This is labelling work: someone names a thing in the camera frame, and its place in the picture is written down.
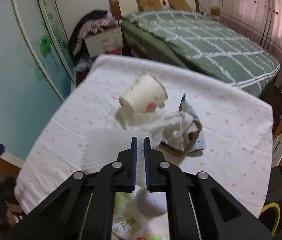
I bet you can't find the white paper cup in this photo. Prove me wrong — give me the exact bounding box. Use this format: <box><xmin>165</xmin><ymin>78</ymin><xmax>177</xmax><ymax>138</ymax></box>
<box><xmin>119</xmin><ymin>74</ymin><xmax>168</xmax><ymax>113</ymax></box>

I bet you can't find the yellow rimmed trash bin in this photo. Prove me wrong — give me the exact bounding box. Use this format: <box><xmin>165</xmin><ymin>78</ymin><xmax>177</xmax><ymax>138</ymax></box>
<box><xmin>258</xmin><ymin>203</ymin><xmax>281</xmax><ymax>236</ymax></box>

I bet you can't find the white plastic bottle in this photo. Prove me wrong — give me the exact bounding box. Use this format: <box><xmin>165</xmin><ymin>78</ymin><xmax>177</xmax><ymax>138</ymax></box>
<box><xmin>112</xmin><ymin>187</ymin><xmax>170</xmax><ymax>239</ymax></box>

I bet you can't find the brown cardboard box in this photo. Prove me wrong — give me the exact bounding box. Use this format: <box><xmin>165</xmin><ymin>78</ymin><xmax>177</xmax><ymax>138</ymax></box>
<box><xmin>159</xmin><ymin>120</ymin><xmax>202</xmax><ymax>157</ymax></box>

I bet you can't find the white crumpled tissue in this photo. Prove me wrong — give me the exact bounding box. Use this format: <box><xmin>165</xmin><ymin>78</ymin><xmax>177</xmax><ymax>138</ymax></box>
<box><xmin>114</xmin><ymin>108</ymin><xmax>185</xmax><ymax>146</ymax></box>

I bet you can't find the blue white wrapper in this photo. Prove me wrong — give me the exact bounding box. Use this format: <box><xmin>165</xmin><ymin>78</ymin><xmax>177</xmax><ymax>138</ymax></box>
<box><xmin>179</xmin><ymin>93</ymin><xmax>206</xmax><ymax>153</ymax></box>

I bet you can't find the green painted wardrobe door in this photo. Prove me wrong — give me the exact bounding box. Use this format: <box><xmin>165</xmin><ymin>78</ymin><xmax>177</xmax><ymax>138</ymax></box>
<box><xmin>0</xmin><ymin>0</ymin><xmax>75</xmax><ymax>159</ymax></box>

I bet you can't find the white dotted table cloth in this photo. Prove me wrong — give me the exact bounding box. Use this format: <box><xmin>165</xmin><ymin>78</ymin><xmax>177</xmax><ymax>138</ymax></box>
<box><xmin>14</xmin><ymin>54</ymin><xmax>274</xmax><ymax>240</ymax></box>

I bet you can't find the white bedside table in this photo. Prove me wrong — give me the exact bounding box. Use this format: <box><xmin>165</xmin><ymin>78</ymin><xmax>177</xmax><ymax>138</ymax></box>
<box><xmin>84</xmin><ymin>27</ymin><xmax>124</xmax><ymax>59</ymax></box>

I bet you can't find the green plaid bed quilt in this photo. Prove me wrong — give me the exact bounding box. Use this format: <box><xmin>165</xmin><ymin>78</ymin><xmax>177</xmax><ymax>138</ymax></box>
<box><xmin>121</xmin><ymin>10</ymin><xmax>280</xmax><ymax>97</ymax></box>

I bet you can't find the dark clothes pile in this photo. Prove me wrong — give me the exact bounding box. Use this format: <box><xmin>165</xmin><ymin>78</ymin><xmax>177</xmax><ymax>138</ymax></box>
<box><xmin>68</xmin><ymin>10</ymin><xmax>117</xmax><ymax>66</ymax></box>

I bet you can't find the left brown pillow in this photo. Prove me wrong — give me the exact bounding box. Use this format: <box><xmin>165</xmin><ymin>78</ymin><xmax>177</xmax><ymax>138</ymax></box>
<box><xmin>137</xmin><ymin>0</ymin><xmax>163</xmax><ymax>11</ymax></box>

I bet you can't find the brown pillow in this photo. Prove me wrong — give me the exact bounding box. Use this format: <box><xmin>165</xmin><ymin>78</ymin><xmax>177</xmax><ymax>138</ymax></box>
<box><xmin>168</xmin><ymin>0</ymin><xmax>194</xmax><ymax>11</ymax></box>
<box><xmin>137</xmin><ymin>0</ymin><xmax>163</xmax><ymax>11</ymax></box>

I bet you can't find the wooden bed headboard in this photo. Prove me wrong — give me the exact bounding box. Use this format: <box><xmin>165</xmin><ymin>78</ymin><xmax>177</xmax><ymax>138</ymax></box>
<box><xmin>110</xmin><ymin>0</ymin><xmax>200</xmax><ymax>20</ymax></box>

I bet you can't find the right brown pillow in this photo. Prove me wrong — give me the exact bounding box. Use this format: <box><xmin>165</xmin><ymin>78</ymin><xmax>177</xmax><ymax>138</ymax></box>
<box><xmin>168</xmin><ymin>0</ymin><xmax>194</xmax><ymax>11</ymax></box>

